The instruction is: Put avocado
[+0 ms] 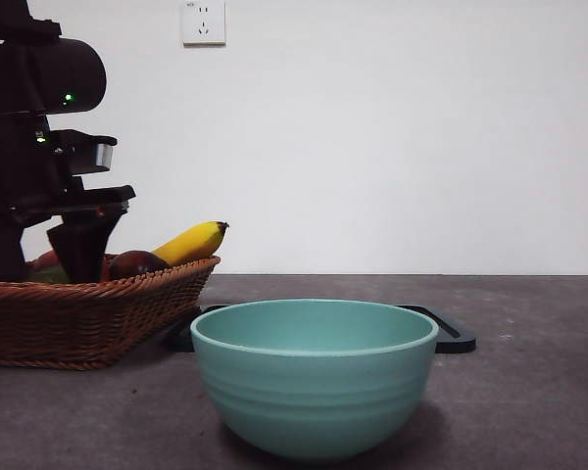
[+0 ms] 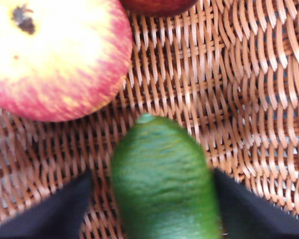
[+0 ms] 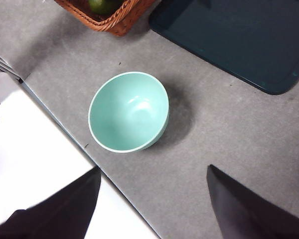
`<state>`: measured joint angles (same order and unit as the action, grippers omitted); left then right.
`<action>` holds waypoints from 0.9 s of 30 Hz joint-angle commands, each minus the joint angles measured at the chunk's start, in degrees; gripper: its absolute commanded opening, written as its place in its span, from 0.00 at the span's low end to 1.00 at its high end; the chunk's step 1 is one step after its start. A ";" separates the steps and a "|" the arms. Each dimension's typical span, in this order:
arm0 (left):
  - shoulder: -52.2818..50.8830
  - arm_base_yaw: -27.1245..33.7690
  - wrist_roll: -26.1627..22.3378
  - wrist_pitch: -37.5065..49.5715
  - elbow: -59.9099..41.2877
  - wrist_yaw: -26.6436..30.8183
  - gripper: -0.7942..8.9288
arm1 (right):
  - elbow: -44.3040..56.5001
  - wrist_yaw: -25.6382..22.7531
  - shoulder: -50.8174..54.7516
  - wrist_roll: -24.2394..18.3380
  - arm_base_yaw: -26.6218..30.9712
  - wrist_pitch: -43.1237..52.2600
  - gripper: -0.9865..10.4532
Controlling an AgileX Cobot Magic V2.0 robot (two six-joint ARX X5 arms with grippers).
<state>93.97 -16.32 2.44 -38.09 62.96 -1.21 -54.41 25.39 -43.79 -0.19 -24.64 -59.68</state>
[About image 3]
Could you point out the teal ceramic bowl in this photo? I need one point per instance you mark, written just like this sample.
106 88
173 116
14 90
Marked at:
124 117

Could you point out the grey ridged panel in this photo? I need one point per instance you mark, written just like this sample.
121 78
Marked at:
0 64

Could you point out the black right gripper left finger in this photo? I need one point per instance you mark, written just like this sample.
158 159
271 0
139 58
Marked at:
59 214

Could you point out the white rounded device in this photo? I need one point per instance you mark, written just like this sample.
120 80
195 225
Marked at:
1 87

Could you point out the brown wicker basket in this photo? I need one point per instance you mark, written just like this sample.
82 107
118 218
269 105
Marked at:
119 25

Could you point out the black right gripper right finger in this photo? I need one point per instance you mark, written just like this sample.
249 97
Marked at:
249 216

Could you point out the black rectangular tray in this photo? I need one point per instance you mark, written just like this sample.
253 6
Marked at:
239 37

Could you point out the green avocado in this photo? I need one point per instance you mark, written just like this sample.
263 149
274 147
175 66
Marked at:
101 6

